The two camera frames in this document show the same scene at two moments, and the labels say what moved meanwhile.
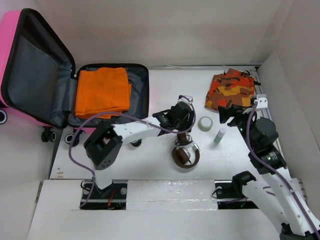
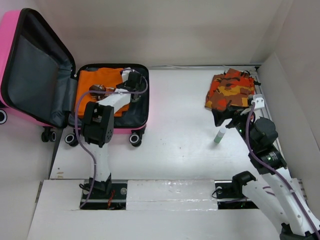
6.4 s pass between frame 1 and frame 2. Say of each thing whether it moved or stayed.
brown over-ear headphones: moved
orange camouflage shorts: stayed
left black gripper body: moved
